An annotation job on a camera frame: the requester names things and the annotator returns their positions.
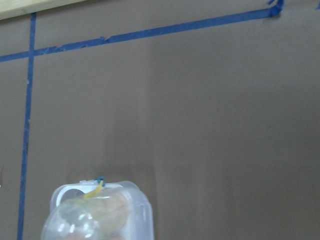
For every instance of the brown egg in box left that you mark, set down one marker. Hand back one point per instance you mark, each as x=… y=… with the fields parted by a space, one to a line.
x=110 y=212

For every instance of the clear plastic egg box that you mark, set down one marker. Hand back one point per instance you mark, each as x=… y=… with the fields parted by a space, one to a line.
x=69 y=218

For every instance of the yellow green rubber band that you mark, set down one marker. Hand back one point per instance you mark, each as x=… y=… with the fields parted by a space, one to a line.
x=98 y=189

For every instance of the wooden cutting board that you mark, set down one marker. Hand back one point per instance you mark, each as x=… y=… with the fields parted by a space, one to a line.
x=15 y=8

